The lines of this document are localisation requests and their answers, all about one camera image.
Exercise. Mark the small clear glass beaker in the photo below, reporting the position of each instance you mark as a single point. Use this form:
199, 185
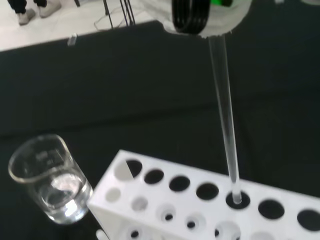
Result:
62, 200

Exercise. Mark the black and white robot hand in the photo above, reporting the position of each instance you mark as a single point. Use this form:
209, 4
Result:
225, 20

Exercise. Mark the person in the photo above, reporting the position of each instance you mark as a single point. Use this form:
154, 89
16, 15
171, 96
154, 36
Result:
25, 16

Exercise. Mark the clear tape piece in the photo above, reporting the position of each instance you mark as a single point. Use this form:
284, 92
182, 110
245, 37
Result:
71, 40

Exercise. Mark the white test tube rack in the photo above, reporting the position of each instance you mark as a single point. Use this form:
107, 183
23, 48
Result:
170, 162

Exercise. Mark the black bench cloth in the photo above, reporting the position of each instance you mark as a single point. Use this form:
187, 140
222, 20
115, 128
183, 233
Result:
125, 87

